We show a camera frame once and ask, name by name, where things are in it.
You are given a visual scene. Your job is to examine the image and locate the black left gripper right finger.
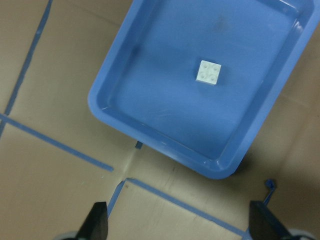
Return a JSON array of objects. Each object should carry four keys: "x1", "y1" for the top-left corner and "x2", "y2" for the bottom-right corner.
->
[{"x1": 249, "y1": 200, "x2": 293, "y2": 240}]

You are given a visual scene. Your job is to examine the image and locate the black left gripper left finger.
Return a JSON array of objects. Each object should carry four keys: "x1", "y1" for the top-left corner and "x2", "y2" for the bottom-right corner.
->
[{"x1": 76, "y1": 201, "x2": 108, "y2": 240}]

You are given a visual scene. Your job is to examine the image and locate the white block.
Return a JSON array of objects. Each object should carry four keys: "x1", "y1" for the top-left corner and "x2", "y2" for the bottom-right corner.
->
[{"x1": 196, "y1": 60, "x2": 222, "y2": 85}]

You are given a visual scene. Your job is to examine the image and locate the blue plastic tray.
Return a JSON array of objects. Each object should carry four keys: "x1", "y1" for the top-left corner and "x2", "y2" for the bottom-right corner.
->
[{"x1": 88, "y1": 0, "x2": 320, "y2": 179}]

